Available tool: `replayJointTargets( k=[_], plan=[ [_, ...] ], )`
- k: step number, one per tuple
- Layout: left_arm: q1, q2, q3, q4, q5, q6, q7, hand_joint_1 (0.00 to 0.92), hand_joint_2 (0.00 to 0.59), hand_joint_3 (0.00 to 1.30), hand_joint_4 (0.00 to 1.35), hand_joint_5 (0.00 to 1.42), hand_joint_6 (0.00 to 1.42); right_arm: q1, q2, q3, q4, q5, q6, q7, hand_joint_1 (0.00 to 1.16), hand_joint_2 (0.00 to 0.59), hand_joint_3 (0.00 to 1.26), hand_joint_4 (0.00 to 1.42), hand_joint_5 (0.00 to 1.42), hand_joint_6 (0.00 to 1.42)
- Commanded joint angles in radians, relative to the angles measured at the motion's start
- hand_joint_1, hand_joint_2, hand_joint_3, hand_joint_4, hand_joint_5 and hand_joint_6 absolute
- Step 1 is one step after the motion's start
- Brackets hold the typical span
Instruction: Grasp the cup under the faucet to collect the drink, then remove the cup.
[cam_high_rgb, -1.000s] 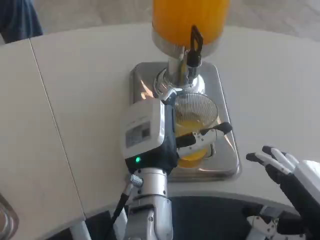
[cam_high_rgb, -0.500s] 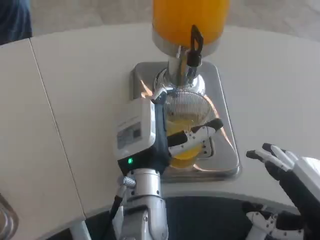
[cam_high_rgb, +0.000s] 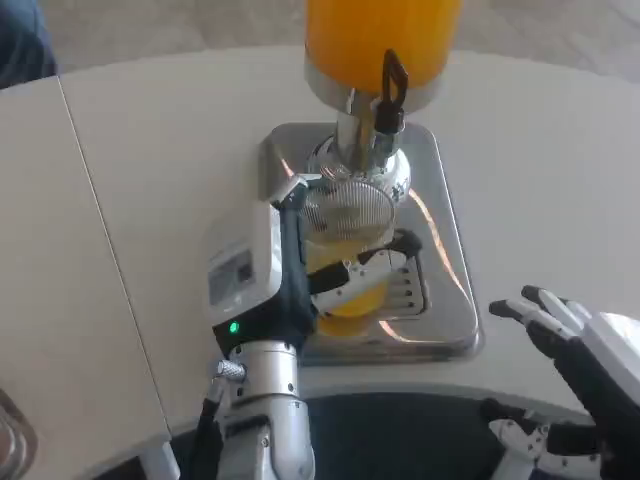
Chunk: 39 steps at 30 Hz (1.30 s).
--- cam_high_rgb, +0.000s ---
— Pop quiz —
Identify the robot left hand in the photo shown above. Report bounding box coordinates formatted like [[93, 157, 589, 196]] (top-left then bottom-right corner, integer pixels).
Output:
[[206, 172, 424, 361]]

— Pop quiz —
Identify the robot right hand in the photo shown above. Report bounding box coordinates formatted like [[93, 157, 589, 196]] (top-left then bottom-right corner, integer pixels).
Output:
[[479, 284, 640, 480]]

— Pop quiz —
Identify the clear ribbed glass cup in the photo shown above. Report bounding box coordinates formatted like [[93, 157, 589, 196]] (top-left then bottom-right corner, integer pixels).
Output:
[[298, 179, 397, 337]]

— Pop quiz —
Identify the slotted drip grid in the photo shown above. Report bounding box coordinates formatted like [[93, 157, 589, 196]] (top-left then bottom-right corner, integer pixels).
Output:
[[368, 248, 431, 320]]

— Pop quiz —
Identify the steel drip tray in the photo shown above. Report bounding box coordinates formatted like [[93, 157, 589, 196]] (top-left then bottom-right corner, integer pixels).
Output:
[[0, 387, 40, 480], [256, 122, 486, 367]]

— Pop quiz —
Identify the white counter leg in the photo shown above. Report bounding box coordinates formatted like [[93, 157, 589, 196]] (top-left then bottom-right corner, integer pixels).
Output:
[[141, 438, 182, 480]]

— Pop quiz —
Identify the black tap lever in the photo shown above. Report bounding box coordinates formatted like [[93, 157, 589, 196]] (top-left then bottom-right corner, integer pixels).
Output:
[[373, 48, 411, 134]]

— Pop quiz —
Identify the orange juice dispenser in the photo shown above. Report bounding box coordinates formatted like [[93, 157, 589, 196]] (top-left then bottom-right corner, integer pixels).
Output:
[[303, 0, 462, 207]]

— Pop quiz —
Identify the person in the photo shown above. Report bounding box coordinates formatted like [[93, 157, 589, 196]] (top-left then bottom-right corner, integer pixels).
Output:
[[0, 0, 59, 92]]

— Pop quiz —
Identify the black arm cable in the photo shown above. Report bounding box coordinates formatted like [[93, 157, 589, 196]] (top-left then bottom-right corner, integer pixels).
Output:
[[191, 359, 249, 480]]

